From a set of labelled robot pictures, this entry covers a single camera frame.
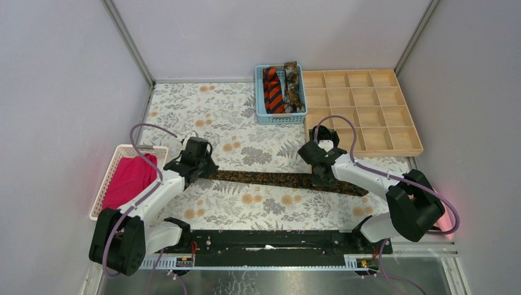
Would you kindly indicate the brown camouflage tie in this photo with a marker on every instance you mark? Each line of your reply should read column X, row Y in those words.
column 292, row 100

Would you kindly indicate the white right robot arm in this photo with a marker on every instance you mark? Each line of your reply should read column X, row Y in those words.
column 412, row 207

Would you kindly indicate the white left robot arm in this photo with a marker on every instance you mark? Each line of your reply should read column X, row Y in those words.
column 123, row 237

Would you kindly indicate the orange navy striped tie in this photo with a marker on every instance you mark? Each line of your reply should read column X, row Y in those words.
column 273, row 94

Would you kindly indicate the wooden compartment tray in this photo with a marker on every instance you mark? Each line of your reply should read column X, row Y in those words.
column 365, row 105

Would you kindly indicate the red cloth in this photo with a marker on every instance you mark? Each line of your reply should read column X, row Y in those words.
column 131, row 177

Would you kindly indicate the pink cloth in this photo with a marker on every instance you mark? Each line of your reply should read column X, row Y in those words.
column 448, row 219

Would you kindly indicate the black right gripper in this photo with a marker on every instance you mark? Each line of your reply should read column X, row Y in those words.
column 317, row 181

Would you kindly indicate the dark green rolled tie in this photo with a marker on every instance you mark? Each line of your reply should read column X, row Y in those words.
column 322, row 133

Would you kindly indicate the black gold patterned tie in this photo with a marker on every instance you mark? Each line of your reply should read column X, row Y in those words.
column 291, row 180

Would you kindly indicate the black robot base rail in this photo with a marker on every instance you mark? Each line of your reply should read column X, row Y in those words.
column 275, row 248

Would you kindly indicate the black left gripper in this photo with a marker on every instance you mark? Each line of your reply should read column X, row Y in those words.
column 201, row 169

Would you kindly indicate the blue plastic basket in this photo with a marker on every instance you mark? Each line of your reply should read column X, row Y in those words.
column 277, row 119

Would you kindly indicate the floral patterned tablecloth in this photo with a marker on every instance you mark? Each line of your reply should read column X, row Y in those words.
column 225, row 115

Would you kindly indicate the white plastic basket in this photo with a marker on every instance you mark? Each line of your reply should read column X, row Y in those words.
column 157, row 154

